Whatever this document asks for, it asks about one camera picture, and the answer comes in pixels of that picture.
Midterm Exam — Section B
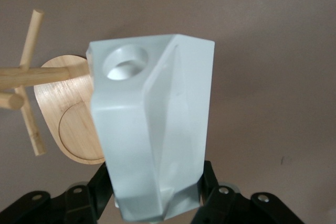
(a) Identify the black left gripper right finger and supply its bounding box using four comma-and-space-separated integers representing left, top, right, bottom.
191, 159, 303, 224

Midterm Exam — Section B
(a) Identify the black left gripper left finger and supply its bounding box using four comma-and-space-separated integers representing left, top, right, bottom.
0, 163, 116, 224

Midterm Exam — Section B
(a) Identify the white faceted cup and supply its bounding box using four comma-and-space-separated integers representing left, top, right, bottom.
86, 34, 216, 222

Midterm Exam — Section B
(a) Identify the wooden cup rack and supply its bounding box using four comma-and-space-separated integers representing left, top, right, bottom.
0, 9, 106, 166

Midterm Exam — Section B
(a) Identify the brown table cover sheet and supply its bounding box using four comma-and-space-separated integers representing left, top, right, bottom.
0, 0, 336, 224

